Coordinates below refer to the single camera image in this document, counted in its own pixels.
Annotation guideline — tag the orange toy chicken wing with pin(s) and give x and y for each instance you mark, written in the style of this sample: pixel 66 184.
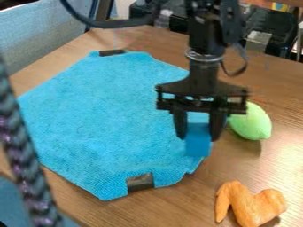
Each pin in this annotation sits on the orange toy chicken wing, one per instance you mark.
pixel 248 205

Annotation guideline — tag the green toy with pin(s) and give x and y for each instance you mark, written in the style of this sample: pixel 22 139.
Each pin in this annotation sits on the green toy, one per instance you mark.
pixel 252 121

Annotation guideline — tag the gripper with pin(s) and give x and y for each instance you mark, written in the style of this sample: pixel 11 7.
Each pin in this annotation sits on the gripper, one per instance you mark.
pixel 202 93

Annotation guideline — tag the blue cloth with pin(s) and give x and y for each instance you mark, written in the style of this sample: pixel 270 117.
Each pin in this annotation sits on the blue cloth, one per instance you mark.
pixel 98 118

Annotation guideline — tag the blue block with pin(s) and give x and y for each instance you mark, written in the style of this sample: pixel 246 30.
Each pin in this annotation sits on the blue block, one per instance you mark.
pixel 198 139

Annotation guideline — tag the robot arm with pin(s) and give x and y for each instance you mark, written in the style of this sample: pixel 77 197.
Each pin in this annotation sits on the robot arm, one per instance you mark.
pixel 209 26

